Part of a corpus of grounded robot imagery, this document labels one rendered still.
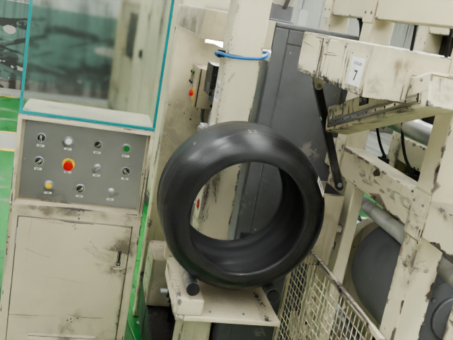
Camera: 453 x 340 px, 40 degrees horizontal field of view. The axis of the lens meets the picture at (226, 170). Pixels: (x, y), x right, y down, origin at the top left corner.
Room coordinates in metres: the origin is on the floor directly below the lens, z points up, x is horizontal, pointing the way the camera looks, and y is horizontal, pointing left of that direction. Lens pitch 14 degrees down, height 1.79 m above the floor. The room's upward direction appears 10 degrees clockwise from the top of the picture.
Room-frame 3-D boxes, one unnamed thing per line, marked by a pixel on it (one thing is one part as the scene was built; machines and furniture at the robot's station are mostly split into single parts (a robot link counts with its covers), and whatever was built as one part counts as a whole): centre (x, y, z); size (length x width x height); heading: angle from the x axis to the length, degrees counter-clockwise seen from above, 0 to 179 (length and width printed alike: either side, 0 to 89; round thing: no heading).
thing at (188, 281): (2.05, 0.08, 0.90); 0.35 x 0.05 x 0.05; 14
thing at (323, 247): (2.39, -0.37, 1.05); 0.20 x 0.15 x 0.30; 14
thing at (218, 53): (2.33, 0.02, 1.66); 0.19 x 0.19 x 0.06; 14
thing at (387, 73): (2.04, -0.37, 1.71); 0.61 x 0.25 x 0.15; 14
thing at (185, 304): (2.06, 0.08, 0.84); 0.36 x 0.09 x 0.06; 14
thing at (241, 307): (2.09, -0.06, 0.80); 0.37 x 0.36 x 0.02; 104
